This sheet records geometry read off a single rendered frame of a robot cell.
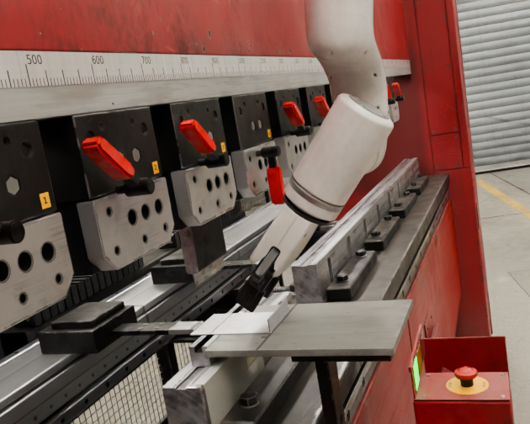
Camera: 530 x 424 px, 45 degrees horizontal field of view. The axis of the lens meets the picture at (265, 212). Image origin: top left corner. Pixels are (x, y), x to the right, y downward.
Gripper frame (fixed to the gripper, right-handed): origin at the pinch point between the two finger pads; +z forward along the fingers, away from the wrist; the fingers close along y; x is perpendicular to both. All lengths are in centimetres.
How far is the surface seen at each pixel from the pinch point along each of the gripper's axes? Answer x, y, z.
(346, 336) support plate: 14.2, 5.8, -5.2
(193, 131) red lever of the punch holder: -15.3, 12.8, -19.7
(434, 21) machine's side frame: -24, -214, -44
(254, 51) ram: -25.1, -22.5, -25.7
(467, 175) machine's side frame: 25, -214, 5
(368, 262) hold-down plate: 11, -64, 10
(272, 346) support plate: 7.0, 8.8, 0.8
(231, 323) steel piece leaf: -0.6, 0.4, 6.9
